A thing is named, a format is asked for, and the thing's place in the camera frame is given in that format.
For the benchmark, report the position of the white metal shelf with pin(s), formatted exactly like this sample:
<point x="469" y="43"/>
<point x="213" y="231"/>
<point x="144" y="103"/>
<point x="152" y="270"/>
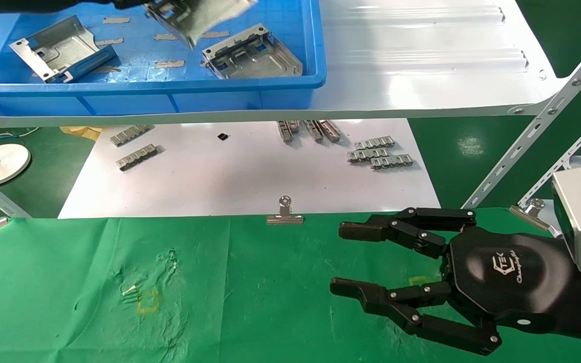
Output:
<point x="421" y="75"/>

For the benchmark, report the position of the white paper sheet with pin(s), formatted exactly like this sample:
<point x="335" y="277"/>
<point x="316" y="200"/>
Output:
<point x="220" y="176"/>

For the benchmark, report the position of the sheet metal bracket part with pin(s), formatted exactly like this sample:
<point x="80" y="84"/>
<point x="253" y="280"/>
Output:
<point x="205" y="17"/>
<point x="255" y="58"/>
<point x="63" y="48"/>

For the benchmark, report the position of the blue plastic bin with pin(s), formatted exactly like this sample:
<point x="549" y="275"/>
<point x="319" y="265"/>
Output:
<point x="119" y="98"/>

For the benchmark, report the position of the green cloth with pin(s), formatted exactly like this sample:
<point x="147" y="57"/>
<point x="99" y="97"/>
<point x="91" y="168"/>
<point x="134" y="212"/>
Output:
<point x="220" y="292"/>

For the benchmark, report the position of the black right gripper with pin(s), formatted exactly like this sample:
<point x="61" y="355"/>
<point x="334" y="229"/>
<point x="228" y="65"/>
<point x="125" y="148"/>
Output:
<point x="507" y="277"/>

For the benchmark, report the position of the yellow crumpled tape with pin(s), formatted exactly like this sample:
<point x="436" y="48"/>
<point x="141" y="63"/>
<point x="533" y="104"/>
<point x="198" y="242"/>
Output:
<point x="81" y="132"/>

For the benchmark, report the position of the grey tape strip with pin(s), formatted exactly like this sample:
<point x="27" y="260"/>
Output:
<point x="109" y="42"/>
<point x="169" y="64"/>
<point x="219" y="35"/>
<point x="116" y="20"/>
<point x="165" y="37"/>

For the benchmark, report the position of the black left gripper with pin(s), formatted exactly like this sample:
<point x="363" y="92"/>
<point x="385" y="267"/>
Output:
<point x="78" y="4"/>

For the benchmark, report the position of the small metal link strip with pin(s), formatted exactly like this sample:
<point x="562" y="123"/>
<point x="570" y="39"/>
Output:
<point x="392" y="162"/>
<point x="285" y="131"/>
<point x="366" y="155"/>
<point x="331" y="131"/>
<point x="375" y="142"/>
<point x="130" y="135"/>
<point x="313" y="131"/>
<point x="138" y="157"/>

